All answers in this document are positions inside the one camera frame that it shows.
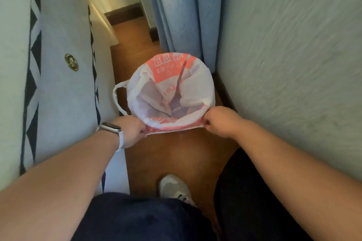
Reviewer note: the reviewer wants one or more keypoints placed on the person's left hand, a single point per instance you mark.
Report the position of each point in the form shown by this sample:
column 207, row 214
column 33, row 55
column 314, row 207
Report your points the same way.
column 128, row 132

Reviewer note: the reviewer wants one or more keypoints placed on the person's right hand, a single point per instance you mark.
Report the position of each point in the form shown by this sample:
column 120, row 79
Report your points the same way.
column 223, row 122

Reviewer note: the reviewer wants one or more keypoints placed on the person's right fingers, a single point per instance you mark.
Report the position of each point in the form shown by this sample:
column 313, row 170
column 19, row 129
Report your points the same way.
column 208, row 120

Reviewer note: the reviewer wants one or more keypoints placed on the person's left fingers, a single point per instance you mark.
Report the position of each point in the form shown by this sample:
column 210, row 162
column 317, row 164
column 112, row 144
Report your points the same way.
column 142, row 131

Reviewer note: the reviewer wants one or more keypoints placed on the white and red plastic bag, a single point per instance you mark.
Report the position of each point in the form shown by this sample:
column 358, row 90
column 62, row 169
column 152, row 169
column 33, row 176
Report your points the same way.
column 169, row 91

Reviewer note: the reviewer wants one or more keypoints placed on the person's right forearm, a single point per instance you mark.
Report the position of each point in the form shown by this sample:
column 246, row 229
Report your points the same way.
column 299, row 173

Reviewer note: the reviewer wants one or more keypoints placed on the person's left forearm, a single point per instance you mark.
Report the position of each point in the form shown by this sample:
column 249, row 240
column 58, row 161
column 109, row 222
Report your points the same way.
column 53, row 184

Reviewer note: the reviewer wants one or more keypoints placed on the white smartwatch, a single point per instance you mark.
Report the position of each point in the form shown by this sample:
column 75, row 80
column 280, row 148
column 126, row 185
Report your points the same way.
column 113, row 131

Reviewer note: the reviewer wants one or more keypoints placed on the white sneaker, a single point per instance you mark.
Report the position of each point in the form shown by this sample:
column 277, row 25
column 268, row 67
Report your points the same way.
column 174, row 188

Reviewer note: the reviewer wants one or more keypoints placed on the person's dark trousers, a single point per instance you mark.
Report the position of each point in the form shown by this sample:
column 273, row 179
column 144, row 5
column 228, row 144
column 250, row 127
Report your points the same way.
column 175, row 215

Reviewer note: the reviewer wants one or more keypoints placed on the white cabinet with black trim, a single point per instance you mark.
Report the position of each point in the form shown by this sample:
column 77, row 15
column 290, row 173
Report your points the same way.
column 62, row 79

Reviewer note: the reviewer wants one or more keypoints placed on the brass round cabinet knob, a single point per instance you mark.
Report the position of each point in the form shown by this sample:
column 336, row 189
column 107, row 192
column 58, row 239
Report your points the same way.
column 71, row 62

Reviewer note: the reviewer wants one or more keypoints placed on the light blue curtain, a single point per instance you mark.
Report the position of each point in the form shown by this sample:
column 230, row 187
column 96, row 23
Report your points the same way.
column 183, row 9

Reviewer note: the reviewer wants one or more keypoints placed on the dark wooden baseboard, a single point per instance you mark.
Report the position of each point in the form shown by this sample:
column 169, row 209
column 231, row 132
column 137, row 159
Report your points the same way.
column 124, row 13

